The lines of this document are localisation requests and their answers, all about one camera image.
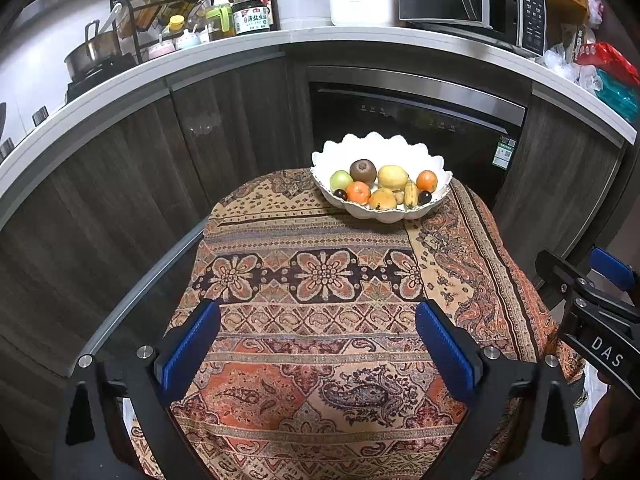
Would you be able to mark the dark glass bottle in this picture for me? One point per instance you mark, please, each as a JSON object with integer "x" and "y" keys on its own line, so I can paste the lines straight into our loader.
{"x": 274, "y": 5}

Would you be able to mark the brown kiwi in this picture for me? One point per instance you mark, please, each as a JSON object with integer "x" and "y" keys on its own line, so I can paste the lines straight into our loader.
{"x": 363, "y": 171}

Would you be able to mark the green plastic packet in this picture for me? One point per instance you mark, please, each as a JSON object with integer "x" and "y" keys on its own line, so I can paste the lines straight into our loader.
{"x": 620, "y": 97}

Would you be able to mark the green apple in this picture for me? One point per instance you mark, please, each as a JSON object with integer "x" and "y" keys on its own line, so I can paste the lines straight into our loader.
{"x": 341, "y": 180}

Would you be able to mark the white pink plastic bag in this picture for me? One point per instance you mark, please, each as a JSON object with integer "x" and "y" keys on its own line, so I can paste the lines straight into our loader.
{"x": 594, "y": 5}

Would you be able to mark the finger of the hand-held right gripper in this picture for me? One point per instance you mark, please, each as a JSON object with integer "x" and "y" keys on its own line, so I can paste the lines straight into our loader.
{"x": 610, "y": 265}
{"x": 552, "y": 262}

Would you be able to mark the dark purple plum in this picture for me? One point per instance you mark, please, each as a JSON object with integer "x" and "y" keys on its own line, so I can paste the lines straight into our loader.
{"x": 340, "y": 194}
{"x": 425, "y": 197}

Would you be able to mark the clear plastic bags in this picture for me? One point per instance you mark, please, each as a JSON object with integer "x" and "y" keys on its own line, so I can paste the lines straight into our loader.
{"x": 565, "y": 62}

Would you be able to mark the white scalloped bowl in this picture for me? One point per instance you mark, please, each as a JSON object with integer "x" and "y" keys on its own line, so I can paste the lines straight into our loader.
{"x": 380, "y": 147}

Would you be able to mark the large soy sauce bottle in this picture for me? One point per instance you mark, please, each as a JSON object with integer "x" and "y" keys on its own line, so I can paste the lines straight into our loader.
{"x": 251, "y": 12}

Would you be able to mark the black gas stove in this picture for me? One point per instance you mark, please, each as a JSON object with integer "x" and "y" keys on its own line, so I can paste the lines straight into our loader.
{"x": 95, "y": 82}

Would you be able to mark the light blue seasoning pot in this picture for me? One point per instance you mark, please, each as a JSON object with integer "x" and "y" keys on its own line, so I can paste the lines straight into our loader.
{"x": 188, "y": 40}

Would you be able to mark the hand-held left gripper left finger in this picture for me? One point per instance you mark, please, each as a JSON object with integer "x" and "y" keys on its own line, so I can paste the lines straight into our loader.
{"x": 192, "y": 345}

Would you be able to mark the green lid oil jug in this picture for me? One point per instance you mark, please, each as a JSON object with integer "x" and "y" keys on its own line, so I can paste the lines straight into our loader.
{"x": 221, "y": 22}

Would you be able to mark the round glass table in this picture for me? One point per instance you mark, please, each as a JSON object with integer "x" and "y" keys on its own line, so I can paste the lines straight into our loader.
{"x": 145, "y": 280}

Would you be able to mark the small yellow banana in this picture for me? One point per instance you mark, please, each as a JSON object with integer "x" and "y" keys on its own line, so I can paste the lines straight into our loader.
{"x": 411, "y": 194}

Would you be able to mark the red plastic packet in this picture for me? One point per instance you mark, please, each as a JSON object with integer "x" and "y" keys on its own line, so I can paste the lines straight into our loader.
{"x": 610, "y": 62}

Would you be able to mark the pink seasoning pot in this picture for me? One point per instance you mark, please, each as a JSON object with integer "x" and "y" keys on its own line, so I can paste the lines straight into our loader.
{"x": 161, "y": 51}

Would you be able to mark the white quilted cloth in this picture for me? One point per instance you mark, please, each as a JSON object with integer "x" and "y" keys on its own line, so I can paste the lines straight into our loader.
{"x": 592, "y": 395}

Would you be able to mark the yellow lid jar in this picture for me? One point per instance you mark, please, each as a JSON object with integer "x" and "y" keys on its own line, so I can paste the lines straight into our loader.
{"x": 176, "y": 26}

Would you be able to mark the yellow orange mango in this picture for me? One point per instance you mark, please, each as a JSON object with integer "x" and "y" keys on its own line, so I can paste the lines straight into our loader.
{"x": 382, "y": 200}

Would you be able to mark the steel cooking pot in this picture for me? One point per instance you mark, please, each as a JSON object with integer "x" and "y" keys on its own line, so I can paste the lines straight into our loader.
{"x": 92, "y": 55}

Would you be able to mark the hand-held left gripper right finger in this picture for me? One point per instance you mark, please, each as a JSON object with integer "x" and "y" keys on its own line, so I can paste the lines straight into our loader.
{"x": 450, "y": 355}

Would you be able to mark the patterned paisley tablecloth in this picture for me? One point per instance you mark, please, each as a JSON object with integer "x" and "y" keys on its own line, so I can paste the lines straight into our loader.
{"x": 320, "y": 320}

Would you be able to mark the black built-in dishwasher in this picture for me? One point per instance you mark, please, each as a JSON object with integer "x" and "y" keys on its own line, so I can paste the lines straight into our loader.
{"x": 415, "y": 125}

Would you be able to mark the orange tangerine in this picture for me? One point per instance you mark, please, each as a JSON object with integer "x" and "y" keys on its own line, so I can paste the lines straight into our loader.
{"x": 427, "y": 181}
{"x": 358, "y": 193}

